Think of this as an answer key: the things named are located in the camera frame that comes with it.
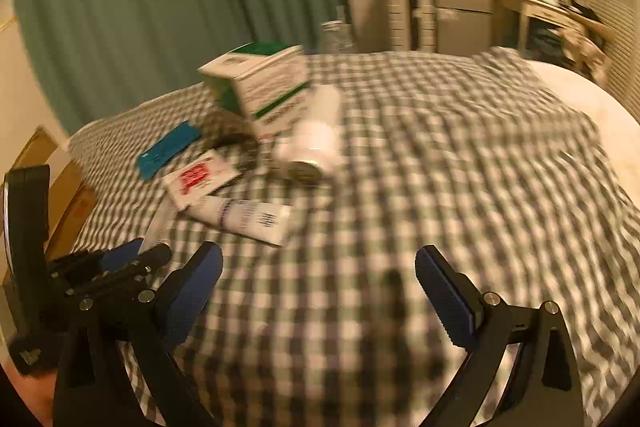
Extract green and white box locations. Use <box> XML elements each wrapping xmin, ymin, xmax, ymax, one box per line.
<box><xmin>197</xmin><ymin>42</ymin><xmax>311</xmax><ymax>142</ymax></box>

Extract silver fridge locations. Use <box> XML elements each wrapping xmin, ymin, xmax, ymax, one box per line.
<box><xmin>431</xmin><ymin>0</ymin><xmax>498</xmax><ymax>55</ymax></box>

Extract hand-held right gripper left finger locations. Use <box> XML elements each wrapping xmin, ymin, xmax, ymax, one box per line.
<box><xmin>52</xmin><ymin>241</ymin><xmax>224</xmax><ymax>427</ymax></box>

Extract beige desk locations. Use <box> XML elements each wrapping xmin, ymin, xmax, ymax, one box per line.
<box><xmin>495</xmin><ymin>0</ymin><xmax>613</xmax><ymax>72</ymax></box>

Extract red and white packet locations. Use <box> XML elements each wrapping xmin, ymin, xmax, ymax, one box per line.
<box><xmin>164</xmin><ymin>150</ymin><xmax>241</xmax><ymax>212</ymax></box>

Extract large clear water jug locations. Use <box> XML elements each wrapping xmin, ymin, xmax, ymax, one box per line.
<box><xmin>320</xmin><ymin>7</ymin><xmax>356</xmax><ymax>55</ymax></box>

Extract white plastic bottle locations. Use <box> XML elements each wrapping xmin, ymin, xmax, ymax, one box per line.
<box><xmin>274</xmin><ymin>86</ymin><xmax>345</xmax><ymax>182</ymax></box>

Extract blue flat packet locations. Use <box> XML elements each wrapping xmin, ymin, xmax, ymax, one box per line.
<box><xmin>136</xmin><ymin>121</ymin><xmax>202</xmax><ymax>182</ymax></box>

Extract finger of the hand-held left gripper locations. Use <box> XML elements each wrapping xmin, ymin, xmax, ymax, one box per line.
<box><xmin>50</xmin><ymin>243</ymin><xmax>172</xmax><ymax>303</ymax></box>
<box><xmin>99</xmin><ymin>238</ymin><xmax>146</xmax><ymax>266</ymax></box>

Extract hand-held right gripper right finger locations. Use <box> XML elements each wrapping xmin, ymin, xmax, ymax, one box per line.
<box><xmin>415</xmin><ymin>244</ymin><xmax>586</xmax><ymax>427</ymax></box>

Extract dark patterned pouch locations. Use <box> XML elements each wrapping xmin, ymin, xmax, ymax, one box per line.
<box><xmin>202</xmin><ymin>112</ymin><xmax>263</xmax><ymax>158</ymax></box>

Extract white louvred door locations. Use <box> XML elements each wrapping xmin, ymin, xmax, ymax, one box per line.
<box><xmin>575</xmin><ymin>0</ymin><xmax>640</xmax><ymax>118</ymax></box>

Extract white sachet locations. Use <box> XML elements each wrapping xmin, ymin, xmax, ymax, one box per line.
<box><xmin>140</xmin><ymin>202</ymin><xmax>176</xmax><ymax>254</ymax></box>

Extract person's left hand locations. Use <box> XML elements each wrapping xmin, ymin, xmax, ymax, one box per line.
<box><xmin>12</xmin><ymin>369</ymin><xmax>55</xmax><ymax>423</ymax></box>

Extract white tube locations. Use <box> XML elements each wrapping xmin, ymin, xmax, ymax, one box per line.
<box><xmin>192</xmin><ymin>197</ymin><xmax>292</xmax><ymax>248</ymax></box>

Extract white suitcase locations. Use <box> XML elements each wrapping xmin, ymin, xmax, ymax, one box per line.
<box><xmin>385</xmin><ymin>0</ymin><xmax>436</xmax><ymax>54</ymax></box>

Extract brown cardboard box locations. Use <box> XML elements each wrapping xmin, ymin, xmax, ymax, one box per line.
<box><xmin>0</xmin><ymin>125</ymin><xmax>96</xmax><ymax>288</ymax></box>

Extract wooden chair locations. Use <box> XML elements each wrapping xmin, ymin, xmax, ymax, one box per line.
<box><xmin>565</xmin><ymin>22</ymin><xmax>616</xmax><ymax>82</ymax></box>

